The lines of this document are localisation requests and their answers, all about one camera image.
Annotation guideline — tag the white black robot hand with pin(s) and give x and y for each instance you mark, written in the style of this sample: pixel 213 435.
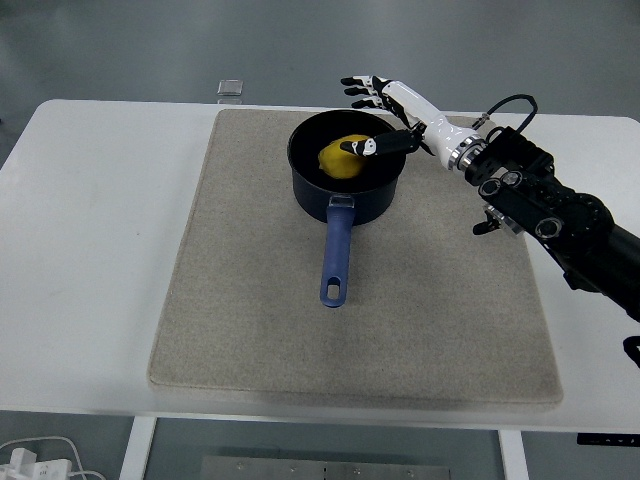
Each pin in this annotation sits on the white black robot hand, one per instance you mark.
pixel 440 132

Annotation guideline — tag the yellow potato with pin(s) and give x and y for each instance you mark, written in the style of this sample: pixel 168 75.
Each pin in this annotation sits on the yellow potato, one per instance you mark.
pixel 340 164

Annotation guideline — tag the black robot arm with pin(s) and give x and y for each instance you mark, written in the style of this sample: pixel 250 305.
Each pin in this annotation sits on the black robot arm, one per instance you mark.
pixel 550 205

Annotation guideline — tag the small clear floor block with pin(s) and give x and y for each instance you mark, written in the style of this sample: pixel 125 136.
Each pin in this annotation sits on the small clear floor block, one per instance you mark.
pixel 230 87

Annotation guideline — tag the beige fabric mat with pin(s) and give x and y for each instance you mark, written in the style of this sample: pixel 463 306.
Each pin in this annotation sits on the beige fabric mat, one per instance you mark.
pixel 280 340

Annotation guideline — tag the white table leg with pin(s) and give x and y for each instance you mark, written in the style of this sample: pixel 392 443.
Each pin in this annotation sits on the white table leg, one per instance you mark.
pixel 514 457
pixel 136 450

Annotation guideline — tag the black table control panel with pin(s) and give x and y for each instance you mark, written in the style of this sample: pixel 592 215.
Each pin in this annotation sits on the black table control panel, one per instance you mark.
pixel 607 439

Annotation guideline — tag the grey metal plate with screws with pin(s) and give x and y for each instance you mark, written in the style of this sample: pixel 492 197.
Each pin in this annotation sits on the grey metal plate with screws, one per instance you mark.
pixel 325 469

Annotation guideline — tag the white power strip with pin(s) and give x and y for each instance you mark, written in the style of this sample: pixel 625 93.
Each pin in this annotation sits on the white power strip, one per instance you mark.
pixel 35 467

